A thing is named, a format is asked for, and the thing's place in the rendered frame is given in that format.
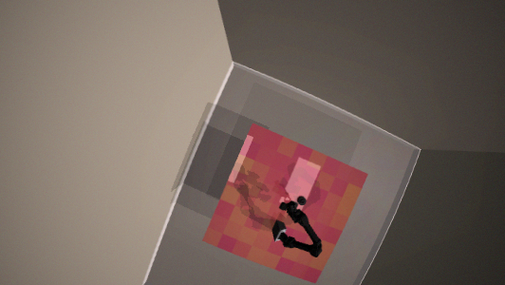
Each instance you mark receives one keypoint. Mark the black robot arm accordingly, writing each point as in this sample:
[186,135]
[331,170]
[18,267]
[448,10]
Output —
[314,249]

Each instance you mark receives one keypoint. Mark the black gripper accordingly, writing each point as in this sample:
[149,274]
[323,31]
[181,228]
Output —
[283,206]

